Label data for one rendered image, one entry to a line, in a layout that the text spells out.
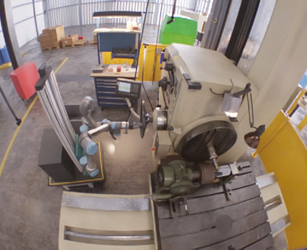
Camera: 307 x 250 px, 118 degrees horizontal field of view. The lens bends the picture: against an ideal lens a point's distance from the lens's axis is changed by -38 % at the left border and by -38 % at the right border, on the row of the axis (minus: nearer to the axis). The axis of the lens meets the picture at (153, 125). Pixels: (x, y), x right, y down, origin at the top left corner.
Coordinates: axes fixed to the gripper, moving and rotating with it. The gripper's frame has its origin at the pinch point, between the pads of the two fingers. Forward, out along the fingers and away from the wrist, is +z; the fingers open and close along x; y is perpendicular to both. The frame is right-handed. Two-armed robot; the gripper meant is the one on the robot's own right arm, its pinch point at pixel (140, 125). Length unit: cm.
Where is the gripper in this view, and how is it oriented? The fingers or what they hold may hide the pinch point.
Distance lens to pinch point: 159.1
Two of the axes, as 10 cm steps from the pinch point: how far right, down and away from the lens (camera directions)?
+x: -1.4, 3.6, 9.2
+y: -0.4, -9.3, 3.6
